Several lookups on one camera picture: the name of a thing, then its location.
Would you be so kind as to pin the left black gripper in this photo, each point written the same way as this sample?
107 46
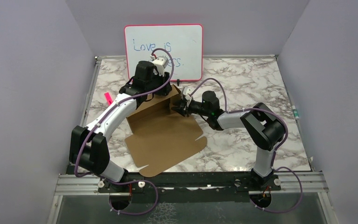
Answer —
166 91

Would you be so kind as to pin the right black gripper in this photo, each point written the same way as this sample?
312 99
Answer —
182 109

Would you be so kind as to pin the brown cardboard box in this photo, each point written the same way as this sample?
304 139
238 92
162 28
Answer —
162 138

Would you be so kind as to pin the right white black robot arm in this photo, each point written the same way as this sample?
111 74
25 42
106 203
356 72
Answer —
266 129

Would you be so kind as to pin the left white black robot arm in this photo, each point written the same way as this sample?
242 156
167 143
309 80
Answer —
89 144

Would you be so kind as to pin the pink marker pen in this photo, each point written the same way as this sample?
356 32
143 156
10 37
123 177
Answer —
108 98

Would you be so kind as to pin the pink framed whiteboard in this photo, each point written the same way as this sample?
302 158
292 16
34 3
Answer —
181 44

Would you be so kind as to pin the green white marker pen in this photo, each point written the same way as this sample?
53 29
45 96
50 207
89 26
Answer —
295 113

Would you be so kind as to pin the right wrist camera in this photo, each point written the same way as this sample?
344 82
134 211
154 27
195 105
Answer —
187 95

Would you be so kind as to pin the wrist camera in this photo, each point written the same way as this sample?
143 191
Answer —
160 63
187 95

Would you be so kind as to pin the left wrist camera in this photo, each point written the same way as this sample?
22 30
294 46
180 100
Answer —
160 63

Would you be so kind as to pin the aluminium front rail frame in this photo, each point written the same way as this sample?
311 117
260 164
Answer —
194 198

